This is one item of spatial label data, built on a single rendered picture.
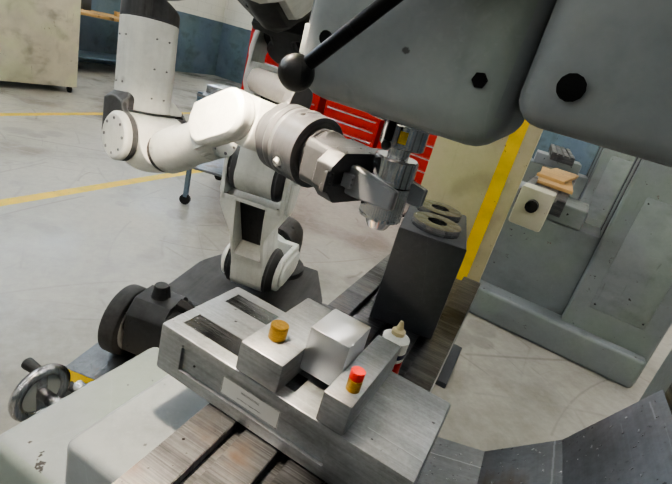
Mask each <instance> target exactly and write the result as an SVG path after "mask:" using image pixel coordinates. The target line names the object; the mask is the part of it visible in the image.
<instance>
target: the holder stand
mask: <svg viewBox="0 0 672 484"><path fill-rule="evenodd" d="M466 251H467V217H466V216H465V215H463V214H461V212H460V211H458V210H457V209H455V208H453V207H451V206H449V205H446V204H444V203H441V202H437V201H434V200H428V199H425V200H424V203H423V206H422V207H415V206H413V205H409V207H408V209H407V212H406V214H405V216H404V218H403V220H402V222H401V224H400V227H399V229H398V232H397V235H396V238H395V241H394V244H393V247H392V250H391V253H390V256H389V259H388V262H387V265H386V268H385V271H384V274H383V277H382V280H381V283H380V286H379V289H378V292H377V295H376V298H375V301H374V304H373V307H372V310H371V313H370V317H372V318H374V319H377V320H380V321H382V322H385V323H388V324H390V325H393V326H397V325H398V324H399V322H400V321H401V320H402V321H404V330H406V331H409V332H412V333H414V334H417V335H420V336H422V337H425V338H428V339H431V338H432V337H433V334H434V331H435V329H436V326H437V324H438V321H439V319H440V316H441V314H442V311H443V309H444V306H445V304H446V301H447V299H448V296H449V294H450V291H451V289H452V286H453V284H454V281H455V279H456V276H457V274H458V271H459V269H460V266H461V264H462V261H463V259H464V256H465V254H466Z"/></svg>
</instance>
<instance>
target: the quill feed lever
mask: <svg viewBox="0 0 672 484"><path fill-rule="evenodd" d="M402 1H403V0H375V1H373V2H372V3H371V4H370V5H368V6H367V7H366V8H365V9H363V10H362V11H361V12H360V13H358V14H357V15H356V16H355V17H353V18H352V19H351V20H350V21H348V22H347V23H346V24H345V25H343V26H342V27H341V28H340V29H338V30H337V31H336V32H334V33H333V34H332V35H331V36H329V37H328V38H327V39H326V40H324V41H323V42H322V43H321V44H319V45H318V46H317V47H316V48H314V49H313V50H312V51H311V52H309V53H308V54H307V55H306V56H305V55H303V54H300V53H291V54H289V55H287V56H285V57H284V58H283V59H282V60H281V62H280V63H279V66H278V78H279V81H280V83H281V84H282V86H283V87H284V88H286V89H287V90H289V91H291V92H302V91H304V90H306V89H308V88H309V87H310V86H311V84H312V83H313V80H314V77H315V68H316V67H317V66H319V65H320V64H321V63H323V62H324V61H325V60H327V59H328V58H329V57H330V56H332V55H333V54H334V53H336V52H337V51H338V50H340V49H341V48H342V47H343V46H345V45H346V44H347V43H349V42H350V41H351V40H353V39H354V38H355V37H356V36H358V35H359V34H360V33H362V32H363V31H364V30H366V29H367V28H368V27H370V26H371V25H372V24H373V23H375V22H376V21H377V20H379V19H380V18H381V17H383V16H384V15H385V14H386V13H388V12H389V11H390V10H392V9H393V8H394V7H396V6H397V5H398V4H399V3H401V2H402Z"/></svg>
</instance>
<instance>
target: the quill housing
mask: <svg viewBox="0 0 672 484"><path fill-rule="evenodd" d="M373 1H375V0H315V4H314V8H313V13H312V17H311V22H310V27H309V31H308V36H307V40H306V45H305V49H304V54H303V55H305V56H306V55H307V54H308V53H309V52H311V51H312V50H313V49H314V48H316V47H317V46H318V45H319V44H321V43H322V42H323V41H324V40H326V39H327V38H328V37H329V36H331V35H332V34H333V33H334V32H336V31H337V30H338V29H340V28H341V27H342V26H343V25H345V24H346V23H347V22H348V21H350V20H351V19H352V18H353V17H355V16H356V15H357V14H358V13H360V12H361V11H362V10H363V9H365V8H366V7H367V6H368V5H370V4H371V3H372V2H373ZM556 1H557V0H403V1H402V2H401V3H399V4H398V5H397V6H396V7H394V8H393V9H392V10H390V11H389V12H388V13H386V14H385V15H384V16H383V17H381V18H380V19H379V20H377V21H376V22H375V23H373V24H372V25H371V26H370V27H368V28H367V29H366V30H364V31H363V32H362V33H360V34H359V35H358V36H356V37H355V38H354V39H353V40H351V41H350V42H349V43H347V44H346V45H345V46H343V47H342V48H341V49H340V50H338V51H337V52H336V53H334V54H333V55H332V56H330V57H329V58H328V59H327V60H325V61H324V62H323V63H321V64H320V65H319V66H317V67H316V68H315V77H314V80H313V83H312V84H311V86H310V87H309V89H310V90H311V91H312V92H313V93H314V94H316V95H318V96H320V97H322V98H324V99H327V100H330V101H333V102H336V103H339V104H342V105H345V106H348V107H351V108H354V109H357V110H360V111H363V112H366V113H370V114H373V115H376V116H379V117H382V118H385V119H388V120H391V121H394V122H397V123H400V124H403V125H406V126H409V127H412V128H416V129H419V130H422V131H425V132H428V133H431V134H434V135H437V136H440V137H443V138H446V139H449V140H452V141H455V142H458V143H461V144H465V145H470V146H483V145H488V144H490V143H492V142H495V141H497V140H499V139H501V138H503V137H506V136H508V135H510V134H512V133H514V132H515V131H516V130H517V129H518V128H520V127H521V125H522V124H523V122H524V120H525V119H524V118H523V116H522V113H521V111H520V107H519V98H520V93H521V90H522V88H523V85H524V83H525V80H526V77H527V75H528V72H529V70H530V67H531V65H532V62H533V60H534V57H535V55H536V52H537V49H538V47H539V44H540V42H541V39H542V37H543V34H544V32H545V29H546V26H547V24H548V21H549V19H550V16H551V14H552V11H553V9H554V6H555V4H556Z"/></svg>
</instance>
